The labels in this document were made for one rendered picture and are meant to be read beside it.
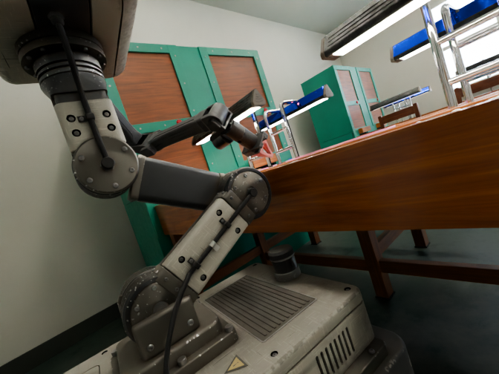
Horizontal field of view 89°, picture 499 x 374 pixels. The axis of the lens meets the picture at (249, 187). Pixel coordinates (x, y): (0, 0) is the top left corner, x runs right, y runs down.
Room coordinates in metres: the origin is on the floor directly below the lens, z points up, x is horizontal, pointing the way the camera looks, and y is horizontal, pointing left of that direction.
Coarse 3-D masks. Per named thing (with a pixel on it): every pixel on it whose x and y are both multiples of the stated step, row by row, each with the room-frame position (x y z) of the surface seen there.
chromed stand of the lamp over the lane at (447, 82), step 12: (492, 12) 0.65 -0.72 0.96; (432, 24) 0.75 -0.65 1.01; (468, 24) 0.69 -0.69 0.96; (480, 24) 0.68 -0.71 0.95; (432, 36) 0.75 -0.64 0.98; (444, 36) 0.73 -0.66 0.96; (456, 36) 0.72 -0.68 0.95; (432, 48) 0.76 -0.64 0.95; (444, 60) 0.75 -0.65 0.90; (444, 72) 0.75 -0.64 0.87; (468, 72) 0.71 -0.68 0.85; (480, 72) 0.69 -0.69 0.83; (444, 84) 0.75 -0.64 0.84
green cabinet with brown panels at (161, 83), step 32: (128, 64) 1.64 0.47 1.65; (160, 64) 1.77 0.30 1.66; (192, 64) 1.92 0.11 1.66; (224, 64) 2.11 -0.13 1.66; (256, 64) 2.31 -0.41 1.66; (128, 96) 1.60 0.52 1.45; (160, 96) 1.72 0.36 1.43; (192, 96) 1.85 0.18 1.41; (224, 96) 2.04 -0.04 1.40; (160, 128) 1.66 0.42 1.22; (192, 160) 1.76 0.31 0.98; (224, 160) 1.91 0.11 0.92
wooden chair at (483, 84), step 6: (492, 78) 2.35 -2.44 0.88; (498, 78) 2.33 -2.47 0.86; (474, 84) 2.41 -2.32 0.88; (480, 84) 2.39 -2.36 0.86; (486, 84) 2.38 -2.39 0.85; (492, 84) 2.36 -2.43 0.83; (498, 84) 2.34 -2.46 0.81; (456, 90) 2.47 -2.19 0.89; (474, 90) 2.42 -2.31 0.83; (480, 90) 2.40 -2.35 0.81; (456, 96) 2.48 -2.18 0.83; (462, 96) 2.47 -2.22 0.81; (462, 102) 2.46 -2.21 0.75
